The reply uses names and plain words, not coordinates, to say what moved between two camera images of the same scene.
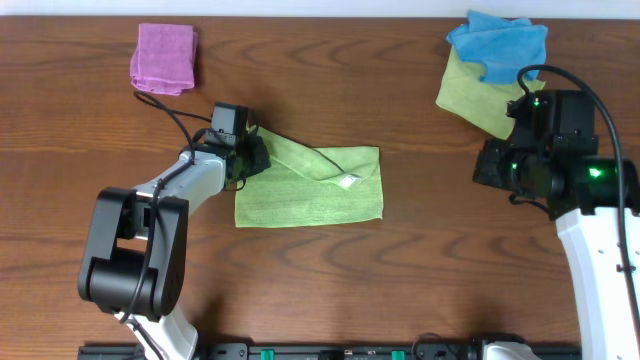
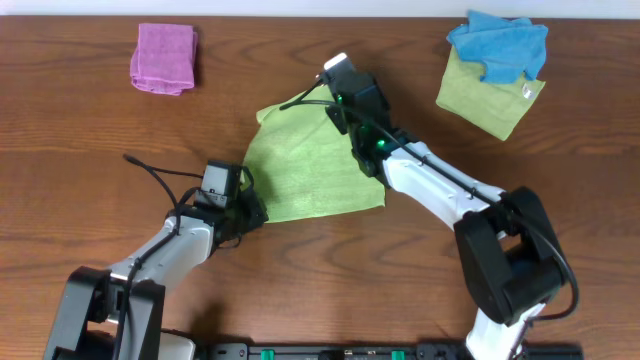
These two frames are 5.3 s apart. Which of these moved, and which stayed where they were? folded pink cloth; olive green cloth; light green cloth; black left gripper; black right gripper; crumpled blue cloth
Moved: light green cloth; black left gripper; black right gripper
Stayed: folded pink cloth; olive green cloth; crumpled blue cloth
